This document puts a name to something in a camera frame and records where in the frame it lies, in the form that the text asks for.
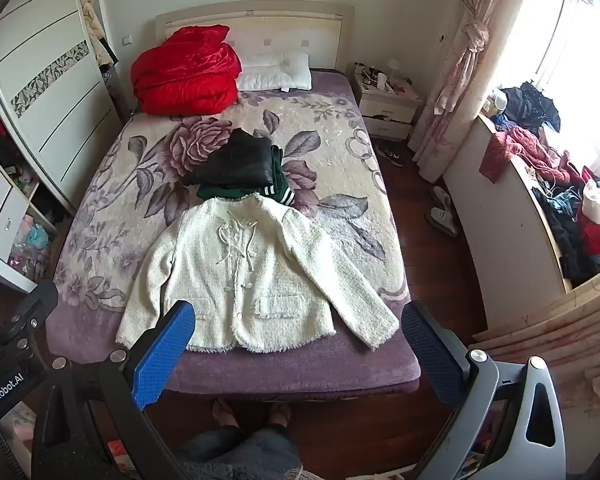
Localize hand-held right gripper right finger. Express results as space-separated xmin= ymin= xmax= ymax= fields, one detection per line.
xmin=401 ymin=301 xmax=567 ymax=480

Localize green garment with white stripes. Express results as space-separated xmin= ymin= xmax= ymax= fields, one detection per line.
xmin=196 ymin=144 xmax=297 ymax=207

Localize white nightstand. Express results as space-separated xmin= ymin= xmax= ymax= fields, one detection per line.
xmin=352 ymin=62 xmax=422 ymax=142

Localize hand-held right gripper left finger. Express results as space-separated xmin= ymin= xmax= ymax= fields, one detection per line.
xmin=32 ymin=300 xmax=201 ymax=480

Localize cream hanging garment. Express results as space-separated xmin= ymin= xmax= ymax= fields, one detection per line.
xmin=79 ymin=0 xmax=117 ymax=69

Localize white pillow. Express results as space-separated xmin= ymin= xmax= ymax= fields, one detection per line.
xmin=236 ymin=51 xmax=313 ymax=94

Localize bright window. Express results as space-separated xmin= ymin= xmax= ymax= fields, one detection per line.
xmin=494 ymin=0 xmax=600 ymax=173

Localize colourful hanging clothes by window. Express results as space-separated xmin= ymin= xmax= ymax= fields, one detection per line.
xmin=479 ymin=81 xmax=600 ymax=292

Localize red quilt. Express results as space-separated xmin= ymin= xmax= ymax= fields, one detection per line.
xmin=130 ymin=25 xmax=244 ymax=117

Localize grey slipper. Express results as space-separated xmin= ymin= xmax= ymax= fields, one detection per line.
xmin=431 ymin=185 xmax=454 ymax=212
xmin=425 ymin=207 xmax=461 ymax=238

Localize white drawer cabinet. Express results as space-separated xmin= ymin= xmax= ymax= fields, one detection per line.
xmin=0 ymin=162 xmax=59 ymax=295

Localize cream window bench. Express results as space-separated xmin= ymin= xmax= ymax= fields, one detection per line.
xmin=442 ymin=110 xmax=577 ymax=332

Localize white tweed jacket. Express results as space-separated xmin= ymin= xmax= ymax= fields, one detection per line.
xmin=115 ymin=194 xmax=401 ymax=357

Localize black folded jacket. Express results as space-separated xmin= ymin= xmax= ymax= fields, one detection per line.
xmin=182 ymin=128 xmax=277 ymax=189

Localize white wardrobe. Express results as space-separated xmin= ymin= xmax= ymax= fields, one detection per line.
xmin=0 ymin=0 xmax=125 ymax=217

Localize heap of colourful toys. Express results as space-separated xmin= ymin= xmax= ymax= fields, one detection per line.
xmin=6 ymin=214 xmax=52 ymax=282

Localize tied pink curtain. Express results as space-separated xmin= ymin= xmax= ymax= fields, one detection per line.
xmin=411 ymin=0 xmax=508 ymax=184

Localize person's legs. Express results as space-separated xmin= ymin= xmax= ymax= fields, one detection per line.
xmin=177 ymin=399 xmax=305 ymax=480

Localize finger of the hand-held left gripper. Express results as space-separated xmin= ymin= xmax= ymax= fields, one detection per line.
xmin=0 ymin=282 xmax=60 ymax=347

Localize bed with cream headboard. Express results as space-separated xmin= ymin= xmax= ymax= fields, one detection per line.
xmin=45 ymin=2 xmax=423 ymax=403

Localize floral purple blanket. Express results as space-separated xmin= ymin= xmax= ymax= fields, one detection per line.
xmin=45 ymin=70 xmax=423 ymax=402

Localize clutter of small bottles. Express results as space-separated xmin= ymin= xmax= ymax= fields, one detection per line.
xmin=354 ymin=61 xmax=417 ymax=95

